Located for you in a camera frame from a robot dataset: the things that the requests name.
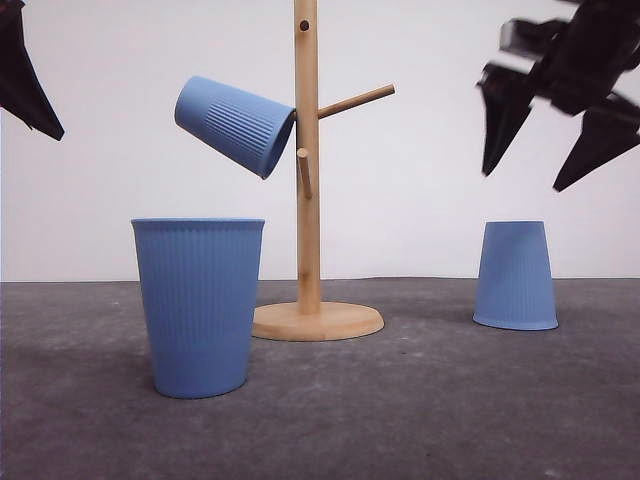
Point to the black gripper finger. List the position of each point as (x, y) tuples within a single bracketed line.
[(21, 90)]

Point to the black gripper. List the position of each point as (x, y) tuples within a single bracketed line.
[(578, 61)]

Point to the blue ribbed cup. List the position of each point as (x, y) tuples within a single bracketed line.
[(200, 282)]

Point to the wooden mug tree stand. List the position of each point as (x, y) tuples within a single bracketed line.
[(309, 318)]

